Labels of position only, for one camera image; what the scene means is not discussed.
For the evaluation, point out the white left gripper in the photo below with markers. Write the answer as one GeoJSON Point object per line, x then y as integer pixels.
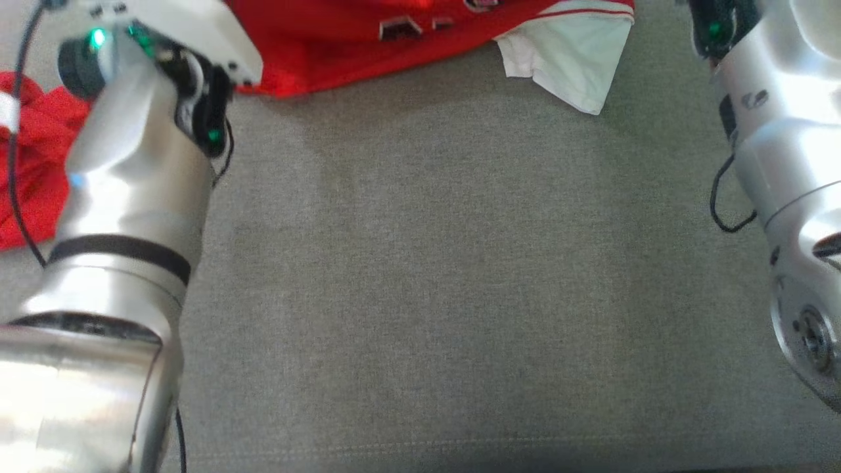
{"type": "Point", "coordinates": [190, 29]}

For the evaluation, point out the red jersey with white sleeves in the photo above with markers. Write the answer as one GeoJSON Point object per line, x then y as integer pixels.
{"type": "Point", "coordinates": [368, 46]}

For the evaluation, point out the red mesh shorts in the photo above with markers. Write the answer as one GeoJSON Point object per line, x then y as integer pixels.
{"type": "Point", "coordinates": [36, 171]}

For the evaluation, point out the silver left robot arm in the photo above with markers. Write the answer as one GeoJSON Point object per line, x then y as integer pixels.
{"type": "Point", "coordinates": [118, 217]}

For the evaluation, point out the grey sofa seat cushion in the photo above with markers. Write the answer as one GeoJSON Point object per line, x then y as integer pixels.
{"type": "Point", "coordinates": [447, 282]}

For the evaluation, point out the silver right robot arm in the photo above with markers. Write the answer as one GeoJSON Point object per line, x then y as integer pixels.
{"type": "Point", "coordinates": [795, 131]}

